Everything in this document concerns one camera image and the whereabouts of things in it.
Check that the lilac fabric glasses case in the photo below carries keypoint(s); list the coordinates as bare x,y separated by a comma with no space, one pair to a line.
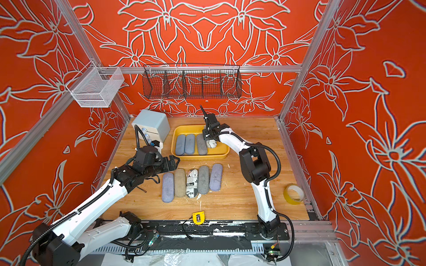
216,177

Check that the grey fabric glasses case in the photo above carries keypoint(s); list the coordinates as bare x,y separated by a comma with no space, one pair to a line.
201,145

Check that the yellow tape roll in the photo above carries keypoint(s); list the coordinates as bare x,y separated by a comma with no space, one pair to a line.
293,194

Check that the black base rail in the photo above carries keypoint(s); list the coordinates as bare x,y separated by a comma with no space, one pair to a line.
249,230

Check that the dark grey glasses case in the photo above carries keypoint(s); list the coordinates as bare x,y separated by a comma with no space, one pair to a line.
203,180

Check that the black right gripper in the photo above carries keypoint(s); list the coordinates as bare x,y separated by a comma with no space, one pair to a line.
210,126

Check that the white mesh wall basket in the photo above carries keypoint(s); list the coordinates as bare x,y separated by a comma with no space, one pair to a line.
97,87

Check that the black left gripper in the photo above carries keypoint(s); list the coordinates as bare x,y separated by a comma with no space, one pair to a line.
167,167

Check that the black wire wall basket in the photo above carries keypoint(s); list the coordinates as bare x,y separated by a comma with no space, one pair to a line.
192,81

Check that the purple fabric glasses case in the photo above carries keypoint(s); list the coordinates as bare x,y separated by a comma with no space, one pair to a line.
168,188

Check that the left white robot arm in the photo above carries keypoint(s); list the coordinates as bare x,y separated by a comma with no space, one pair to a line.
67,240

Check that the newspaper print glasses case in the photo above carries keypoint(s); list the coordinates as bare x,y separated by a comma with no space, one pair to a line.
192,183

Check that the grey mini drawer box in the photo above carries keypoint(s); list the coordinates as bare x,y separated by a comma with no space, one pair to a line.
152,128

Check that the light blue glasses case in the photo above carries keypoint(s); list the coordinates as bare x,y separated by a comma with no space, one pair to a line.
189,147
180,145

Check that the map print glasses case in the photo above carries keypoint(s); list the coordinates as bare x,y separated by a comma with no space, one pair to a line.
211,144

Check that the yellow tape measure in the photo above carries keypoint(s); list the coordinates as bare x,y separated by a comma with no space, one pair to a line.
198,218

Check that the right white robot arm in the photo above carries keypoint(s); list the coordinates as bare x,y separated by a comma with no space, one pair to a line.
259,165

